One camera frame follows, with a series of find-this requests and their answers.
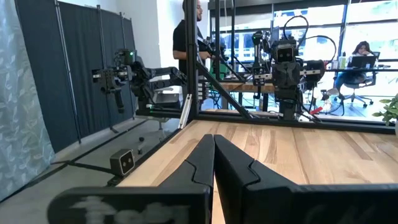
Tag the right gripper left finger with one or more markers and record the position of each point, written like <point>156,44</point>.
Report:
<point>192,174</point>

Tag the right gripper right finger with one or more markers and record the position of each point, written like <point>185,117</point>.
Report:
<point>236,174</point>

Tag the black background robot arm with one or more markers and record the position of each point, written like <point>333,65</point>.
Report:
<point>146,74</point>

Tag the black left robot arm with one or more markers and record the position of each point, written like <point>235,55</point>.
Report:
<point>289,105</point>

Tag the wooden background table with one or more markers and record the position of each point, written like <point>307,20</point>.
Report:
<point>242,87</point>

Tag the white bar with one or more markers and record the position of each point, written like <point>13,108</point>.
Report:
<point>185,112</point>

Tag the black office chair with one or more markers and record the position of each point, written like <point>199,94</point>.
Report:
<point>357,83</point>

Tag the black laptop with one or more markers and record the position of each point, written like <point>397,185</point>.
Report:
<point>363,61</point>

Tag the person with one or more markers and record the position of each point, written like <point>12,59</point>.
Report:
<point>179,40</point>
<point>362,49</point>

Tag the green plant in white pot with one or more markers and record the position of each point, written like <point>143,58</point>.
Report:
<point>390,109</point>

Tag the black partition screen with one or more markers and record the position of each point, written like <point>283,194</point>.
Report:
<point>87,46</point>

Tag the grey leaf pattern curtain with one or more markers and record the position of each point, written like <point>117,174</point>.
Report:
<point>21,93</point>

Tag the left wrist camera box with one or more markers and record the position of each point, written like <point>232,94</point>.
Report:
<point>285,55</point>

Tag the small grey camera box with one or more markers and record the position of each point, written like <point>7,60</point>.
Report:
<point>122,162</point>

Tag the black vertical frame post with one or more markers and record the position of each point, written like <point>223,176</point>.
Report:
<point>191,62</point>

